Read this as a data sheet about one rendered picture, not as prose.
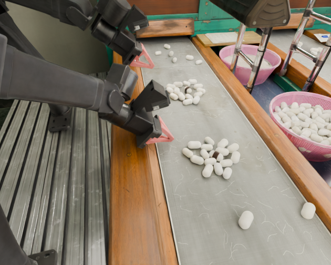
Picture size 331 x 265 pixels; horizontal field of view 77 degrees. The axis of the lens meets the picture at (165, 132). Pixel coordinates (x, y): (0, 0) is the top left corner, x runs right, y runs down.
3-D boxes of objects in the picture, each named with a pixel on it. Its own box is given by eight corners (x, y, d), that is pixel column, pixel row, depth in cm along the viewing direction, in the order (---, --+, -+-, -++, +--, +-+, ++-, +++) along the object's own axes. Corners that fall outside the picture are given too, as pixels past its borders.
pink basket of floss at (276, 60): (261, 96, 87) (269, 75, 81) (205, 77, 99) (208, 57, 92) (280, 72, 102) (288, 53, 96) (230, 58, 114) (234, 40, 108)
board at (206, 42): (204, 47, 103) (204, 44, 102) (195, 36, 114) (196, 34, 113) (266, 42, 107) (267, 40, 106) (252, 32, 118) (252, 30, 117)
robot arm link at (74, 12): (133, 4, 58) (95, -32, 53) (128, 12, 52) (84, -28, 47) (112, 37, 64) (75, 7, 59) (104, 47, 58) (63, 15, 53)
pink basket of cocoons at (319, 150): (319, 186, 56) (339, 163, 49) (244, 129, 72) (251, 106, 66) (368, 148, 66) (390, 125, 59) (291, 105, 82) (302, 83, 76)
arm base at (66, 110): (66, 80, 82) (48, 82, 80) (62, 110, 68) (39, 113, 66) (73, 98, 87) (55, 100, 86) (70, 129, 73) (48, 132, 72)
